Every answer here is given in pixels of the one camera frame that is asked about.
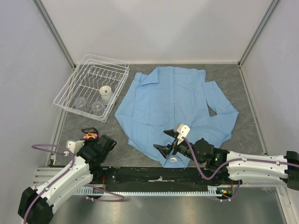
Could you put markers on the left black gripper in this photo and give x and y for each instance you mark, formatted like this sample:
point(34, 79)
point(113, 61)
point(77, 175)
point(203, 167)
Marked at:
point(88, 141)

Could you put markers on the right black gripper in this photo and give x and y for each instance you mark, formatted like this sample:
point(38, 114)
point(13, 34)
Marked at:
point(166, 150)

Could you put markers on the pink flower smiley brooch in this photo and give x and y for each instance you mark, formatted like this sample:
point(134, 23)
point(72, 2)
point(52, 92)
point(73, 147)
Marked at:
point(90, 136)

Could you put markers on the light blue button shirt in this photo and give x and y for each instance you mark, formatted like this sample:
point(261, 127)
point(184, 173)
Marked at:
point(169, 96)

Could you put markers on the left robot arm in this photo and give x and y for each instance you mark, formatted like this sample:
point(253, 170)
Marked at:
point(37, 206)

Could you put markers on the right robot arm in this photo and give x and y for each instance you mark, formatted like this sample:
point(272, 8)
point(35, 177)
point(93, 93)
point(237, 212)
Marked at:
point(219, 164)

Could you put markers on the clear drinking glass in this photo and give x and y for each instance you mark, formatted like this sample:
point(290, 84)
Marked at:
point(80, 104)
point(98, 108)

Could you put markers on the frosted white cup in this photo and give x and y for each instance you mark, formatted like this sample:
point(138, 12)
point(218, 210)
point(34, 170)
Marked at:
point(106, 94)

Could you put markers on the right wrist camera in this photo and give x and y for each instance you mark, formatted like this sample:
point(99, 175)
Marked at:
point(181, 131)

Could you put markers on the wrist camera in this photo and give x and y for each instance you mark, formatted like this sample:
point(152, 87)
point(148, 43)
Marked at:
point(181, 131)
point(73, 146)

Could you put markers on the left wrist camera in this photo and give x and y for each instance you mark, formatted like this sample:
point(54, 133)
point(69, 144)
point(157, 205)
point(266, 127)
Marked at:
point(73, 146)

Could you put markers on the small black square frame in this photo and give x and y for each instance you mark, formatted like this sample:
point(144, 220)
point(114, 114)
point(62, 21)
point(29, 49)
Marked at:
point(90, 130)

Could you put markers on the white wire dish rack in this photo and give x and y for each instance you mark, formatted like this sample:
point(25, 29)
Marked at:
point(90, 75)

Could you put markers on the slotted grey cable duct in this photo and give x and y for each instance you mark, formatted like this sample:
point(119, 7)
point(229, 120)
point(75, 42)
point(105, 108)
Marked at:
point(207, 191)

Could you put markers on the left aluminium frame post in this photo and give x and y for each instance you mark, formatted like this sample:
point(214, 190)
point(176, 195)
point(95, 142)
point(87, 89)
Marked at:
point(51, 27)

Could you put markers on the aluminium frame post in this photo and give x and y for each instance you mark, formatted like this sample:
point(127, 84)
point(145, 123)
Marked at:
point(261, 26)
point(51, 27)

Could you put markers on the right aluminium frame post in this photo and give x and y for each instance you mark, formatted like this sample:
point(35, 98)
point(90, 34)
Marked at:
point(261, 26)

